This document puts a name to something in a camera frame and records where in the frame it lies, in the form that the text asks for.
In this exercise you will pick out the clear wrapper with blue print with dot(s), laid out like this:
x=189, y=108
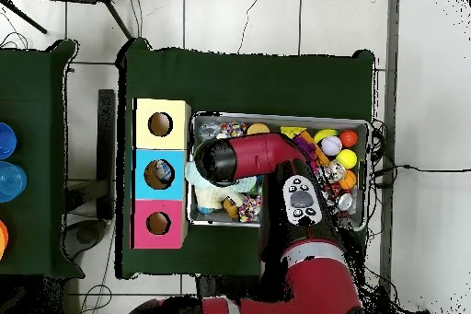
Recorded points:
x=208, y=130

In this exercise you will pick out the mint green cloth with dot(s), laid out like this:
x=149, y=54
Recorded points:
x=190, y=175

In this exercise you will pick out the clear plastic wrapper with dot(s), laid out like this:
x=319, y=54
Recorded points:
x=165, y=174

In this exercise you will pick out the wooden three-hole sorting box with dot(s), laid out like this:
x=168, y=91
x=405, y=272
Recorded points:
x=147, y=174

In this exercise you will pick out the clear mesh bin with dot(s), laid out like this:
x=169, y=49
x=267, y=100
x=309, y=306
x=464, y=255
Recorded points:
x=353, y=218

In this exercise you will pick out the orange round disc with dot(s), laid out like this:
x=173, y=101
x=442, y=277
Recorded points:
x=257, y=128

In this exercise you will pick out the purple spiky ball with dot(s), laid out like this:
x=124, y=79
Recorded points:
x=307, y=146

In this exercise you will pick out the dark green table cloth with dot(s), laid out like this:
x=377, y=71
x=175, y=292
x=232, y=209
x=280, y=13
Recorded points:
x=250, y=82

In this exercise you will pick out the crushed silver can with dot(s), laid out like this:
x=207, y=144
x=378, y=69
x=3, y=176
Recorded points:
x=335, y=172

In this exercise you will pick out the yellow ball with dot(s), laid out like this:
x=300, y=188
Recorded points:
x=346, y=158

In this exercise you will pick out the red ball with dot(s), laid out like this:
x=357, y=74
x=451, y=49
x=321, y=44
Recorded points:
x=349, y=137

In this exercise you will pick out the dark green side-table cloth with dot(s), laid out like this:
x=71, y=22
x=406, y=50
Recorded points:
x=37, y=108

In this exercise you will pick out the light blue plastic cup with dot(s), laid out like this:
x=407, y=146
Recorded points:
x=11, y=181

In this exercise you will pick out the dark blue plastic cup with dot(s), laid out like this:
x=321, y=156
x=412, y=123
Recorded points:
x=6, y=141

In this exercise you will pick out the orange plastic cup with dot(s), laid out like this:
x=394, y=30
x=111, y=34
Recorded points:
x=3, y=239

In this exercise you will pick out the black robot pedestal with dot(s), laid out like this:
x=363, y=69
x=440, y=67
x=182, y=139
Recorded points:
x=228, y=288

